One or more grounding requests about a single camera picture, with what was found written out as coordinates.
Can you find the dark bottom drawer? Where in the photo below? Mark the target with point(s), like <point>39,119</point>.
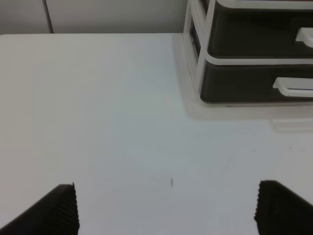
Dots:
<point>249,84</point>

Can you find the dark drawer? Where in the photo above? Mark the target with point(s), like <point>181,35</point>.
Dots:
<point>249,84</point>
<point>258,33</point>

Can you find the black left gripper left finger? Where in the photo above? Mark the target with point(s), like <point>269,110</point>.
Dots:
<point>54,214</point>

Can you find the dark middle drawer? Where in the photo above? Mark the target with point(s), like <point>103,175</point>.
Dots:
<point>258,33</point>

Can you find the white drawer cabinet frame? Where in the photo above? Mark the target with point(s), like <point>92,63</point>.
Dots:
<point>196,35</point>

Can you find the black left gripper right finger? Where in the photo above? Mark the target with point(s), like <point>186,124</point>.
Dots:
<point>280,211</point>

